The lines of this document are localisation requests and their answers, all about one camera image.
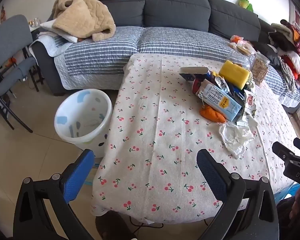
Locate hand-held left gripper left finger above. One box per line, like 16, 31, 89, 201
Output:
14, 149, 95, 240

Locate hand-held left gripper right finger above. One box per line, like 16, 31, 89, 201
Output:
196, 149, 280, 240

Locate white plastic bag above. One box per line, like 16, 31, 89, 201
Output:
219, 123, 255, 159

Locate orange wrapper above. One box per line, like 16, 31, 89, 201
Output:
199, 105, 227, 124

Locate white red snack wrapper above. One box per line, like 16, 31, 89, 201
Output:
236, 90, 258, 127

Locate white plastic trash bin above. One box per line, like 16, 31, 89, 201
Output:
54, 89, 113, 158

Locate light blue drink carton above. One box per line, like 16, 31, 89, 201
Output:
196, 79, 242, 122

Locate silver foil wrapper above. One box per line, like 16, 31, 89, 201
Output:
214, 74, 233, 90

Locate yellow green sponge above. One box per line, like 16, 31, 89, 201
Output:
219, 60, 257, 90

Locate dark blue cardboard box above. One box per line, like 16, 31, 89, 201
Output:
179, 66, 214, 83

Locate blue plastic stool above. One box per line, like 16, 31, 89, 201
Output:
275, 182, 300, 202

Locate dark brown cloth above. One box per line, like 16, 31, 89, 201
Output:
95, 210, 138, 240

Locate cherry print tablecloth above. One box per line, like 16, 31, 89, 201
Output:
90, 53, 300, 224

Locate grey knitted scarf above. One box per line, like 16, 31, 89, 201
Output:
279, 55, 297, 93

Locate glass jar of snack sticks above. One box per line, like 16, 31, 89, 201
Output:
251, 51, 271, 86

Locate black jacket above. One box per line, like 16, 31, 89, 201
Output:
255, 41, 282, 67

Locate pile of clothes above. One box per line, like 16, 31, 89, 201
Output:
267, 19, 300, 78

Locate grey garment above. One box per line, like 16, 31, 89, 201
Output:
16, 57, 38, 80

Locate grey striped quilt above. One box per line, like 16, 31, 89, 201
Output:
29, 26, 300, 108

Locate orange plastic bag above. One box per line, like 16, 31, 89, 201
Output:
229, 35, 255, 53

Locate white folded cloth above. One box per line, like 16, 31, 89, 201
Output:
39, 19, 78, 43

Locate green plush toy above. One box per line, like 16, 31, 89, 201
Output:
238, 0, 254, 13

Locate grey chair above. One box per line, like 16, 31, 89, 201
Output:
0, 14, 44, 133

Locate beige fleece blanket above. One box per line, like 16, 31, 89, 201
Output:
51, 0, 127, 42

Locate dark grey sofa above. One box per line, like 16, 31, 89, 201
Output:
32, 0, 290, 96

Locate black cable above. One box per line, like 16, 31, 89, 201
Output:
129, 219, 163, 231

